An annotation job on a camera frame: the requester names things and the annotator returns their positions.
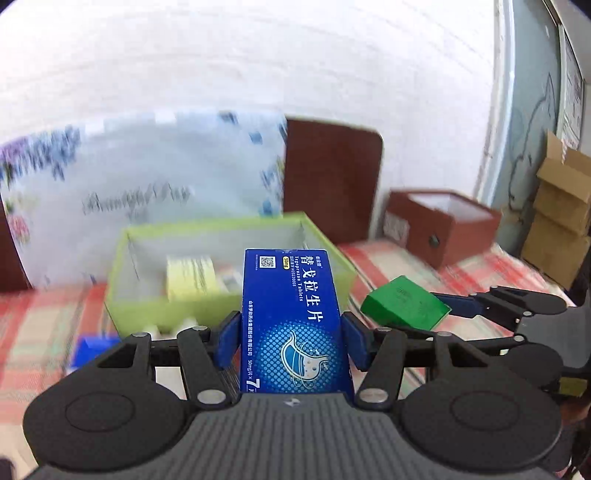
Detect small green box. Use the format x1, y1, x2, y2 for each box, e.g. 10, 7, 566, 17
360, 275, 452, 329

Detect red plaid bed sheet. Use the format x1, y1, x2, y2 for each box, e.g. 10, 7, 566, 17
0, 240, 578, 416

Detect blue cube container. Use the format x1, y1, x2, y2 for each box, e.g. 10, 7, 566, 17
69, 335, 124, 376

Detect reddish brown box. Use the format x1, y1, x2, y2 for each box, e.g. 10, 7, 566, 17
382, 188, 503, 271

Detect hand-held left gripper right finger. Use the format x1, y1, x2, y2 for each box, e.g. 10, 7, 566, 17
342, 311, 489, 410

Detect blue medicine box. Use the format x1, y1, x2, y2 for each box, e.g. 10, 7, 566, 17
240, 248, 355, 397

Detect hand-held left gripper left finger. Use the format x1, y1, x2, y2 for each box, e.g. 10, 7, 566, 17
95, 311, 243, 410

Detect pale yellow box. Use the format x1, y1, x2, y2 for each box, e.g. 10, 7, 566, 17
165, 255, 219, 304

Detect tan cardboard carton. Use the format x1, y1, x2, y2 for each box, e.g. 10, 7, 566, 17
521, 182, 591, 291
536, 130, 591, 206

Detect grey-blue board with line drawing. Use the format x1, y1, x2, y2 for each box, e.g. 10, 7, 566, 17
475, 0, 568, 219

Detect light green cardboard box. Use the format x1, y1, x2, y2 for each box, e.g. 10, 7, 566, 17
104, 212, 358, 337

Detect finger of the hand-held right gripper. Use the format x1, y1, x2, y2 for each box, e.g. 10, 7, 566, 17
429, 285, 568, 330
455, 332, 528, 357

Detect floral white pillow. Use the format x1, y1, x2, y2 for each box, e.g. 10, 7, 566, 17
0, 111, 289, 289

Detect framed wall notice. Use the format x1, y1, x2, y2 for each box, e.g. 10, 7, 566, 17
544, 0, 587, 152

